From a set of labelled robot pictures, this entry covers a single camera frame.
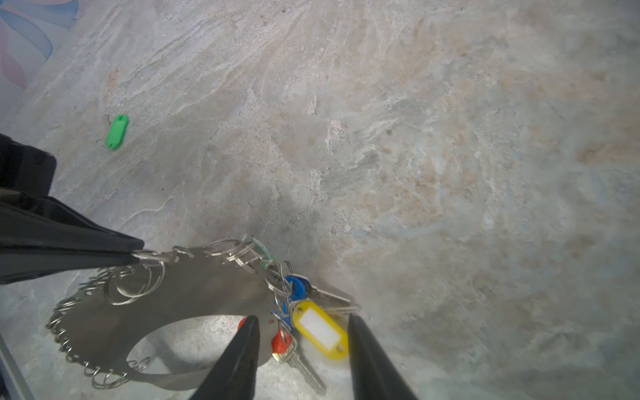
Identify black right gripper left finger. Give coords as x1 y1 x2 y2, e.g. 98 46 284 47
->
190 316 261 400

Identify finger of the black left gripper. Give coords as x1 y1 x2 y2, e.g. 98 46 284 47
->
1 189 144 265
1 252 139 285

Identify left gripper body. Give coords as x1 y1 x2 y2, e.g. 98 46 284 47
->
1 134 57 198

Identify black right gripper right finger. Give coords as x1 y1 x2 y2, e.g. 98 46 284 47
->
348 315 418 400

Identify green key tag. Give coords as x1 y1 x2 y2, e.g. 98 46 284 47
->
104 114 129 149

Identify red key tag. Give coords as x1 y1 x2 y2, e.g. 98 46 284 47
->
248 317 293 365

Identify silver key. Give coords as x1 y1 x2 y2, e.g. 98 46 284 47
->
273 337 326 396

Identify yellow key tag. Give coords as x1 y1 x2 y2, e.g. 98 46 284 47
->
291 300 348 361

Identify blue key tag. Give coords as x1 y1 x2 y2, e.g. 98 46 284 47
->
270 274 308 321

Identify pale mint key tag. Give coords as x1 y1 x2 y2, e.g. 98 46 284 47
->
252 238 277 269

